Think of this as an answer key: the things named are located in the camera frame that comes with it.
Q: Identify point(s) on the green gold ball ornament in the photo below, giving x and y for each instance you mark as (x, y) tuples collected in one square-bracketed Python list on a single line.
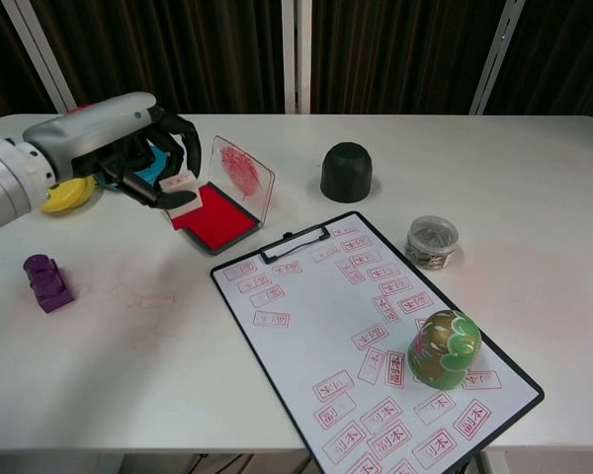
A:
[(440, 355)]

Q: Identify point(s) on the white paper with red stamps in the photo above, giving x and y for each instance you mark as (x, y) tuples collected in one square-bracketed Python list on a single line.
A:
[(316, 316)]

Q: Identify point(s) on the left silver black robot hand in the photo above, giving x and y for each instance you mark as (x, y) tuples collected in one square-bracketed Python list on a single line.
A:
[(94, 131)]

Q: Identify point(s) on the red ink pad clear lid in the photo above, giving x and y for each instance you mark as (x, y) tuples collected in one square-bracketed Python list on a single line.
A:
[(222, 227)]

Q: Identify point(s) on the white red rubber stamp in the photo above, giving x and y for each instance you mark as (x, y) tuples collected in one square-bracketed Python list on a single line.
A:
[(178, 183)]

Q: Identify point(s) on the dark brown pleated curtain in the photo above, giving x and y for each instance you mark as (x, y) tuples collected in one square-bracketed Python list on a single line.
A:
[(178, 49)]

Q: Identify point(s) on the white vertical frame post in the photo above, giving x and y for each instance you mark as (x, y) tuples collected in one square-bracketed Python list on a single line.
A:
[(296, 54)]

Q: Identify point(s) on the purple figurine stamp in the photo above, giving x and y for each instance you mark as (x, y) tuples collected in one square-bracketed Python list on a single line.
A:
[(47, 286)]

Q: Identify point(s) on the clear jar of paper clips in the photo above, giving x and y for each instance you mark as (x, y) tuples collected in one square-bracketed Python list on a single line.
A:
[(432, 244)]

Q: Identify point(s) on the yellow disc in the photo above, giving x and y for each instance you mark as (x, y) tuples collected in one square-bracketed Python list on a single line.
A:
[(90, 186), (64, 197)]

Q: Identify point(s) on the white slanted frame post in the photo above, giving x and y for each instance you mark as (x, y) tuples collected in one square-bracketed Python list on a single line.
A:
[(496, 54), (39, 54)]

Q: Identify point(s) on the large teal disc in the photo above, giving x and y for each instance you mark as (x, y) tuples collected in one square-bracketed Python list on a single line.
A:
[(154, 168)]

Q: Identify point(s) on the black round cap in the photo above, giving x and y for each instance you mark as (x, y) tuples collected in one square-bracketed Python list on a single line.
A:
[(347, 173)]

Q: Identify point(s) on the black clipboard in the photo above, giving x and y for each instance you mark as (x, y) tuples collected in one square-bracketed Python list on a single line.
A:
[(269, 256)]

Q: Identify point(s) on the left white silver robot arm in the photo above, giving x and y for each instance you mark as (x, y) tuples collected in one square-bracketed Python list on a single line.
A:
[(5, 187)]

